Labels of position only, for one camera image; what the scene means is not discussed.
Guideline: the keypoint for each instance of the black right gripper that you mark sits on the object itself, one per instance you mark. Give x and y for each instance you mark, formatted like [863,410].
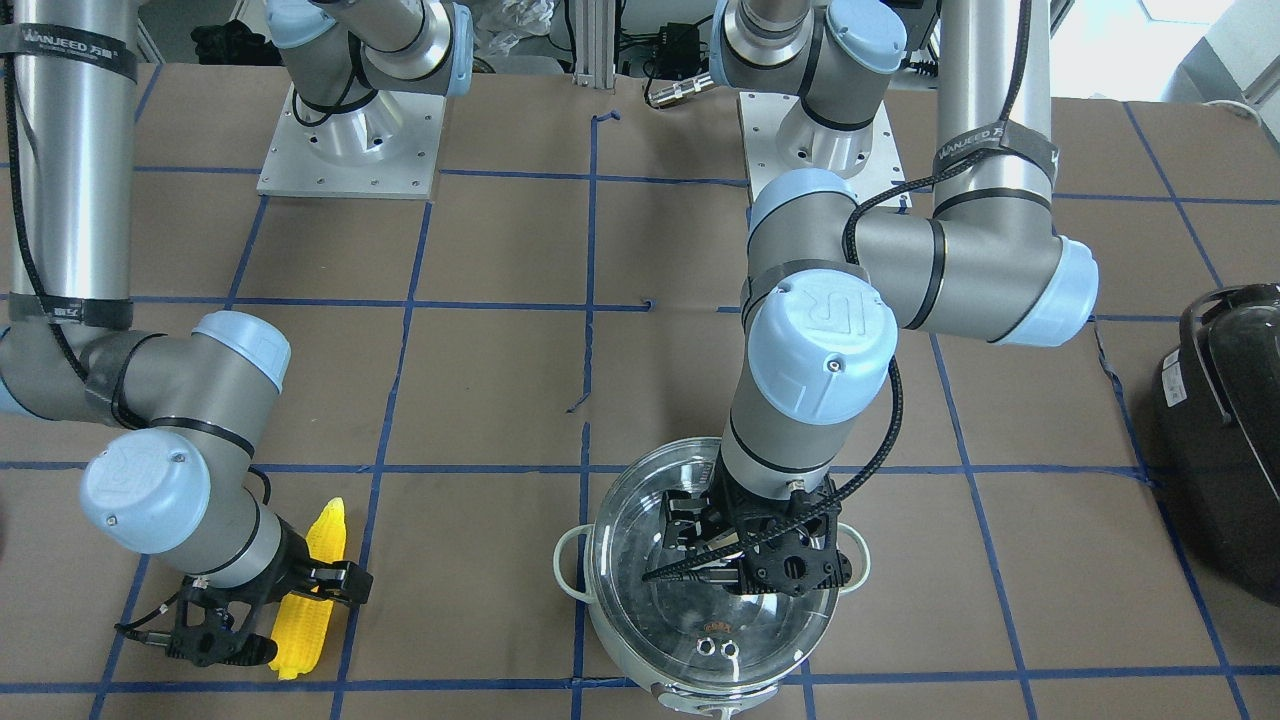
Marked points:
[291,562]

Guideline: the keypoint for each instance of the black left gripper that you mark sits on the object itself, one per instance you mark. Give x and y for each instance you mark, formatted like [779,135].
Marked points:
[688,520]

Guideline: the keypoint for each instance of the yellow toy corn cob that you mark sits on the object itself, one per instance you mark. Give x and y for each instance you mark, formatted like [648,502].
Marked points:
[301,624]

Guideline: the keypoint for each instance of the glass pot lid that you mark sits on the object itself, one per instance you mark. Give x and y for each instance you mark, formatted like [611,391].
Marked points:
[710,570]

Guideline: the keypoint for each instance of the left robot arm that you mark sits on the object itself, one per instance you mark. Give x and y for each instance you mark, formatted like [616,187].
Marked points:
[834,276]

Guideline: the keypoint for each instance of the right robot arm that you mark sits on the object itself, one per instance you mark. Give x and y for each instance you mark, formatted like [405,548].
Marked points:
[191,408]

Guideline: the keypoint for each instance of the pale green cooking pot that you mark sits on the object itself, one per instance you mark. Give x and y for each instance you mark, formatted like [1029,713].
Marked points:
[700,650]

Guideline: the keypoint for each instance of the black rice cooker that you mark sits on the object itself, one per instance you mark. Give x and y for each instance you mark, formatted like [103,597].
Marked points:
[1217,407]

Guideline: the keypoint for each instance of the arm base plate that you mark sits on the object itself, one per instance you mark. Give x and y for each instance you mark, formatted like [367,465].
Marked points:
[386,150]
[779,136]

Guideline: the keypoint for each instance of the aluminium frame post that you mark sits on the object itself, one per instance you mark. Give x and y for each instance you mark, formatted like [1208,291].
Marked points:
[595,30]

